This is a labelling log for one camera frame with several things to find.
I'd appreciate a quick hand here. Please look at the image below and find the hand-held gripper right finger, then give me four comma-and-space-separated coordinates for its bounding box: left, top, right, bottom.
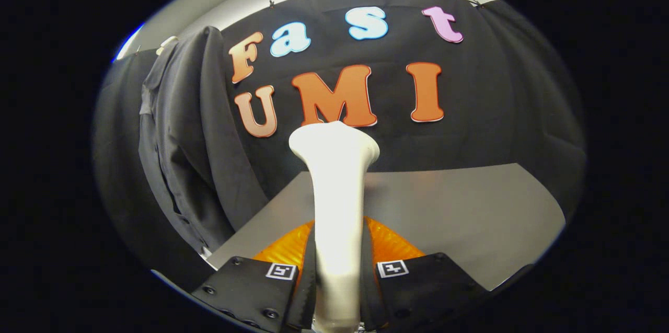
360, 216, 492, 333

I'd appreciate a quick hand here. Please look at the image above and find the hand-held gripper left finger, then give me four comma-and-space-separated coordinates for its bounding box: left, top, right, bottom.
189, 220, 318, 333

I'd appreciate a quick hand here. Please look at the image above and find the dark grey button shirt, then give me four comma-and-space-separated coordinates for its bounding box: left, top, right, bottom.
139, 26, 270, 255

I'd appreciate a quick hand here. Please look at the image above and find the cream clothes hanger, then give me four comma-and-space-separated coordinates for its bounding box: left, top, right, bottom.
156, 35, 179, 56

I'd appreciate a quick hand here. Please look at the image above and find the grey drawer cabinet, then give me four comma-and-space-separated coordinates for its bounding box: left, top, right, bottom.
208, 163, 568, 292

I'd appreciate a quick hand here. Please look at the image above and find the black backdrop cloth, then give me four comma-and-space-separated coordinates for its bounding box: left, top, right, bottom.
94, 0, 586, 271

